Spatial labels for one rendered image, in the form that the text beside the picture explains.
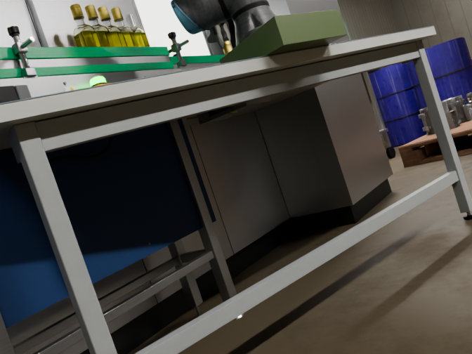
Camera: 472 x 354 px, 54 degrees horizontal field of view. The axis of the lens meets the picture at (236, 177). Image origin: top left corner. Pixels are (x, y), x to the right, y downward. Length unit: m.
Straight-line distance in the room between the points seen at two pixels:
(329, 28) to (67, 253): 0.90
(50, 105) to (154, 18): 1.26
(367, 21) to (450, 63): 3.10
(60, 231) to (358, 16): 7.37
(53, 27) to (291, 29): 0.87
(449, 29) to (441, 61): 3.12
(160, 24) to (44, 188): 1.34
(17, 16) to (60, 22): 0.14
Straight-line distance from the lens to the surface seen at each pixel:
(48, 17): 1.80
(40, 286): 1.21
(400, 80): 5.78
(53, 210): 0.96
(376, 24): 8.36
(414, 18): 8.68
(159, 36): 2.13
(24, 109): 0.95
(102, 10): 1.77
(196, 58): 1.98
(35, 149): 0.97
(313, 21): 1.34
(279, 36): 1.23
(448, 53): 5.34
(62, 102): 0.97
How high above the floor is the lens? 0.53
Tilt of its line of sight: 3 degrees down
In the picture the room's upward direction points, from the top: 19 degrees counter-clockwise
